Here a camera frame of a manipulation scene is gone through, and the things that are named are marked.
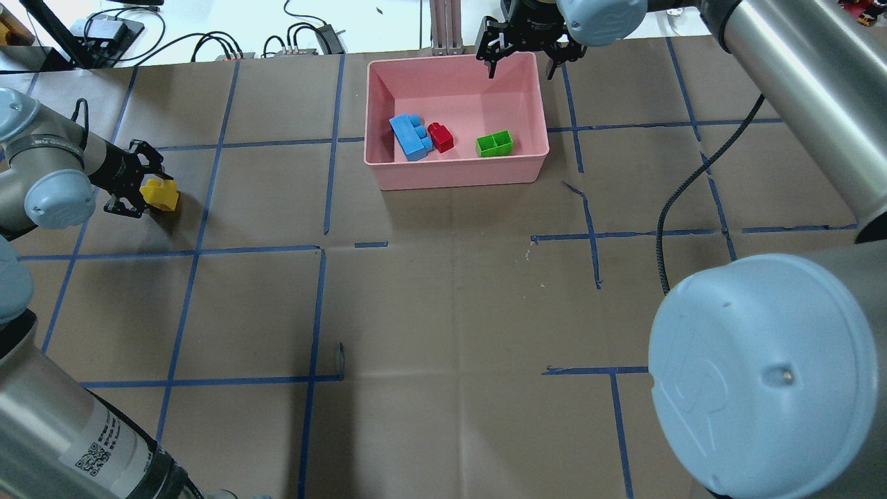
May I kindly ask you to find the red toy block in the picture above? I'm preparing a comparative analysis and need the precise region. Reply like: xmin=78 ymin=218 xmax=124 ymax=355
xmin=426 ymin=122 xmax=455 ymax=154

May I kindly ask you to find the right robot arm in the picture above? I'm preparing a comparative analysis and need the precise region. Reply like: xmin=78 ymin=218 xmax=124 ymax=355
xmin=647 ymin=1 xmax=886 ymax=498

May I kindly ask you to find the aluminium frame post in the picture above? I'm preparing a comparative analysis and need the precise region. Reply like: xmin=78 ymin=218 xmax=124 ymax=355
xmin=430 ymin=0 xmax=464 ymax=56

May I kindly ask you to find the black usb hub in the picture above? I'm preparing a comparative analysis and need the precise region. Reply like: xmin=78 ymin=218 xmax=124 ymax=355
xmin=71 ymin=14 xmax=145 ymax=69

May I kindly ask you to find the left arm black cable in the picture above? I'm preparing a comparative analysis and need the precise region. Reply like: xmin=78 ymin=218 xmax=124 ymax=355
xmin=73 ymin=98 xmax=91 ymax=150

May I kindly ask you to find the black corrugated cable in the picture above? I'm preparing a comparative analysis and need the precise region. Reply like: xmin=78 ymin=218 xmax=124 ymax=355
xmin=656 ymin=94 xmax=766 ymax=295

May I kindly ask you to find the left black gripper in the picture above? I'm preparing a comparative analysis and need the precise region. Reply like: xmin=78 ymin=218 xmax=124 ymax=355
xmin=87 ymin=139 xmax=174 ymax=219

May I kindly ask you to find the blue toy block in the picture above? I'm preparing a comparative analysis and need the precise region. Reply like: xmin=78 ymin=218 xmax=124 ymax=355
xmin=389 ymin=114 xmax=434 ymax=161

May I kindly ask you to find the yellow toy block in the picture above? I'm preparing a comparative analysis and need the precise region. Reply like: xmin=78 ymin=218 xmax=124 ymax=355
xmin=139 ymin=179 xmax=179 ymax=212

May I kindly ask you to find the green toy block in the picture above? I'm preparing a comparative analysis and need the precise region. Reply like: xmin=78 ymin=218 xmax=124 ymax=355
xmin=475 ymin=130 xmax=514 ymax=158

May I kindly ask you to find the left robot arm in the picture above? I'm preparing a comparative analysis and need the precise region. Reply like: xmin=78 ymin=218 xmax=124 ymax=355
xmin=1 ymin=87 xmax=210 ymax=498

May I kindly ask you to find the pink plastic box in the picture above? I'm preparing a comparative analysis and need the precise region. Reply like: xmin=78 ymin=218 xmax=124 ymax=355
xmin=364 ymin=53 xmax=550 ymax=191

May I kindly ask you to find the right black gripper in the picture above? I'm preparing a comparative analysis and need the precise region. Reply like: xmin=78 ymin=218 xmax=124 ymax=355
xmin=475 ymin=1 xmax=587 ymax=81

